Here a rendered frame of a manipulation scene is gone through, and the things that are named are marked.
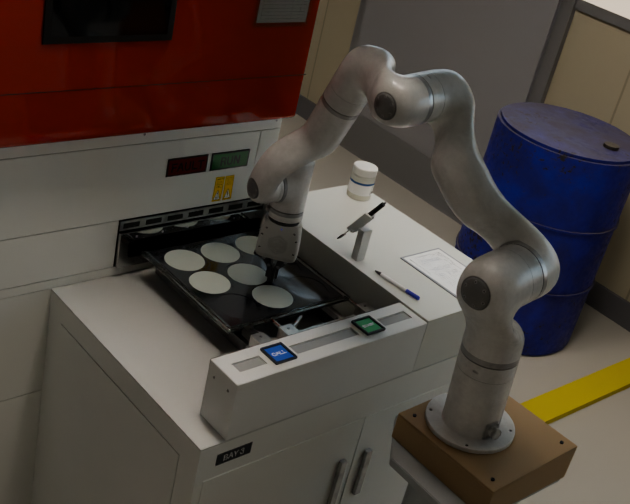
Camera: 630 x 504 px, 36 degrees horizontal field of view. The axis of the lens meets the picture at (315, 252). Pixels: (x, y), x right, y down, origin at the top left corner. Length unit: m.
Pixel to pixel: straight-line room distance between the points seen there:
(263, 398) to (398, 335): 0.38
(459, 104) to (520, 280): 0.37
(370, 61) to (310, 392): 0.70
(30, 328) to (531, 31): 3.07
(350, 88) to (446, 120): 0.22
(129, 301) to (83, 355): 0.17
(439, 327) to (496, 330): 0.45
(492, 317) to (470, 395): 0.23
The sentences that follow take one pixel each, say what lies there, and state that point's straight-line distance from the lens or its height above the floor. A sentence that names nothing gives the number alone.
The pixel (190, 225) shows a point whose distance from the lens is 2.45.
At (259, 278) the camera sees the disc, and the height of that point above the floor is 0.90.
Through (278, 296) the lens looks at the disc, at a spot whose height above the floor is 0.90.
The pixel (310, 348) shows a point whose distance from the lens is 2.02.
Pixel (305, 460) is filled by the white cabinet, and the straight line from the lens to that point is 2.19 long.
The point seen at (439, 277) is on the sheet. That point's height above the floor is 0.97.
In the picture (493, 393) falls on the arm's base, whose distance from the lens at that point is 1.95.
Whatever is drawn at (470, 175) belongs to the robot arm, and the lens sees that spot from 1.84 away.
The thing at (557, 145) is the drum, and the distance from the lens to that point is 3.79.
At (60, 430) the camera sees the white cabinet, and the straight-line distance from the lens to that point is 2.46.
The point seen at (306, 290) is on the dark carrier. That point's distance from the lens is 2.33.
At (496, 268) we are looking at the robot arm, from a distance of 1.77.
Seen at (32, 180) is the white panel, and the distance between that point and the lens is 2.16.
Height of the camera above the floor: 2.08
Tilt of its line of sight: 28 degrees down
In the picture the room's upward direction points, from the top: 14 degrees clockwise
